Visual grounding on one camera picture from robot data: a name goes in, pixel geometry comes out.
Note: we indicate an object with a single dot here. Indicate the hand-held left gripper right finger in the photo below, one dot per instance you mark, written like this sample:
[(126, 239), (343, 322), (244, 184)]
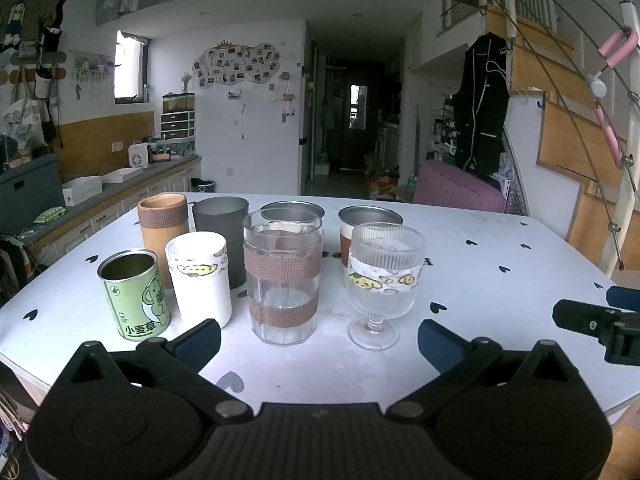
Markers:
[(441, 344)]

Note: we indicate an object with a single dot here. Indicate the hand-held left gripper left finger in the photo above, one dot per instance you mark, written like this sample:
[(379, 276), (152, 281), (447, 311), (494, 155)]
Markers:
[(199, 344)]

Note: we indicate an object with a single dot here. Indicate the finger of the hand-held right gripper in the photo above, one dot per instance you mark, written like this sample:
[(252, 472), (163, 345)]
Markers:
[(580, 314), (624, 298)]

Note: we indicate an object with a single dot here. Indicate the white cup with cartoon tape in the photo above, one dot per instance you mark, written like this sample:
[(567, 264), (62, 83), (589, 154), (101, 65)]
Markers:
[(205, 296)]

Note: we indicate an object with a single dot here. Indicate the green printed tin cup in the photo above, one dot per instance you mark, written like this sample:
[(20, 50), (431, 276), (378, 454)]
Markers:
[(135, 305)]

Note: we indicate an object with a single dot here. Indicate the dark grey cup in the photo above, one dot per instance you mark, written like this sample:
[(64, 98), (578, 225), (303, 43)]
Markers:
[(220, 232)]

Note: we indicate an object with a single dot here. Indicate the bamboo cup with brown band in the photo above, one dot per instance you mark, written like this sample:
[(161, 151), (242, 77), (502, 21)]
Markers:
[(160, 225)]

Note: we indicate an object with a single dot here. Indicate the metal cup with brown band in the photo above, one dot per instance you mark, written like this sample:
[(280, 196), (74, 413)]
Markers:
[(370, 217)]

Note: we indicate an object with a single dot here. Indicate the plain metal cup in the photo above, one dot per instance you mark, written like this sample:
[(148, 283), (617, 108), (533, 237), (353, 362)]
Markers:
[(292, 208)]

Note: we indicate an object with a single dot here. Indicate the ribbed glass goblet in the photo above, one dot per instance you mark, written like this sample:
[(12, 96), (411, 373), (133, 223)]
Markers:
[(382, 285)]

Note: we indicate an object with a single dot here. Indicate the clear glass with brown bands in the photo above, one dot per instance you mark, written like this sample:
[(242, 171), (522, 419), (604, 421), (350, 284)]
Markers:
[(282, 270)]

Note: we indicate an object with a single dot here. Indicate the purple armchair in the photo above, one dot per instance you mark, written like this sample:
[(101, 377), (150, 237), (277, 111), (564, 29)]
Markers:
[(460, 190)]

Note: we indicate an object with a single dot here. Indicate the black trash bin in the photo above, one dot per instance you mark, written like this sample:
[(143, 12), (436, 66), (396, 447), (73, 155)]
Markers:
[(203, 186)]

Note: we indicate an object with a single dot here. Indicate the kitchen counter cabinet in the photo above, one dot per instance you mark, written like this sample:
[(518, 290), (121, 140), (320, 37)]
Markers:
[(100, 215)]

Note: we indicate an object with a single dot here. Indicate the orange snack box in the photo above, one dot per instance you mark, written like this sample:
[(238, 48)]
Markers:
[(382, 184)]

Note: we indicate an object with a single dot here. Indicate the wooden staircase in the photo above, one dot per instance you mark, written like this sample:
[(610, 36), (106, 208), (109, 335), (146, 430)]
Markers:
[(565, 135)]

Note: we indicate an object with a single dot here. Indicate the pink hand grip trainer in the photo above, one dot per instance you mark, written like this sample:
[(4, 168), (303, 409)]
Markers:
[(611, 125)]

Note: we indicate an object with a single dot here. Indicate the white shallow tray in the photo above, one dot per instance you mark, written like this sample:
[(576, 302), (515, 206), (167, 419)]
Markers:
[(122, 175)]

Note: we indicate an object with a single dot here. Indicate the white cardboard box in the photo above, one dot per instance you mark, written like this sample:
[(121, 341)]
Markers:
[(82, 191)]

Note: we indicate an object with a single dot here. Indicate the small white appliance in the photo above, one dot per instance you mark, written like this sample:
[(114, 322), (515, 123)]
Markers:
[(138, 156)]

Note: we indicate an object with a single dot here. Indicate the green tissue pack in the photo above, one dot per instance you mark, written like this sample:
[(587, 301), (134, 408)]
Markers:
[(50, 214)]

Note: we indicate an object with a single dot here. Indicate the white drawer organizer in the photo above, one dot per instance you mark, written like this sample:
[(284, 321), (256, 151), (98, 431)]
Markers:
[(177, 125)]

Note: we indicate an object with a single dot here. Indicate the black jacket with white trim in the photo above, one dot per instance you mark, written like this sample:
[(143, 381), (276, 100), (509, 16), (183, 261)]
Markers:
[(480, 110)]

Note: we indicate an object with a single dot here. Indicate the blue-grey storage box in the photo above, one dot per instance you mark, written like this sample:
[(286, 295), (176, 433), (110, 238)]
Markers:
[(27, 190)]

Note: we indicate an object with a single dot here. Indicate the glass fish tank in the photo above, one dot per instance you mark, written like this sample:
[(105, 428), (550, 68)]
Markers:
[(177, 102)]

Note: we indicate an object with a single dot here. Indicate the cloud-shaped photo board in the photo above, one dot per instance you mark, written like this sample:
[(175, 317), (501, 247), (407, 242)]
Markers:
[(235, 65)]

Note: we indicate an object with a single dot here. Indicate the printed tote bag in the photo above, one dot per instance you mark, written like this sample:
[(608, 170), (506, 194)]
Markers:
[(22, 122)]

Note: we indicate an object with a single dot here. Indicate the window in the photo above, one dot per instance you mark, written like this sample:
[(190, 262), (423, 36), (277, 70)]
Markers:
[(127, 67)]

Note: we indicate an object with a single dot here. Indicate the white railing post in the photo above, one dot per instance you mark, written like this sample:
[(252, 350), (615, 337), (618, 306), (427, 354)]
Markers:
[(625, 200)]

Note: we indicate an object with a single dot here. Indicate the wall key hook rack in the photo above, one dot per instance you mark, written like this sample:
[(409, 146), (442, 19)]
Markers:
[(89, 67)]

